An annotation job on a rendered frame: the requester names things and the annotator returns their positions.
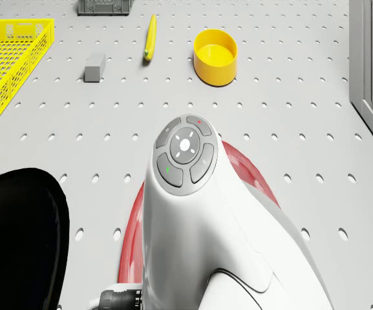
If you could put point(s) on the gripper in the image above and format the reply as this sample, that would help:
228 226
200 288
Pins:
118 297

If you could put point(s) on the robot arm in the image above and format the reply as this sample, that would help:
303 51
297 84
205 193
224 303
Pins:
212 232

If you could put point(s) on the black plate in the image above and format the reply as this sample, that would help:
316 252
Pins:
18 239

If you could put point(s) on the grey cube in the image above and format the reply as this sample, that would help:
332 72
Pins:
94 69

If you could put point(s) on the yellow basket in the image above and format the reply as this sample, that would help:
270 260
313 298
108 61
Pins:
2 77

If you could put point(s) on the yellow bowl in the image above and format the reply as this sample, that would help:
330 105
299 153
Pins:
215 61

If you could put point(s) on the dark grey basket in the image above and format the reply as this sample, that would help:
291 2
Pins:
105 8

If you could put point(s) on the white cabinet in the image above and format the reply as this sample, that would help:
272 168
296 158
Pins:
372 55

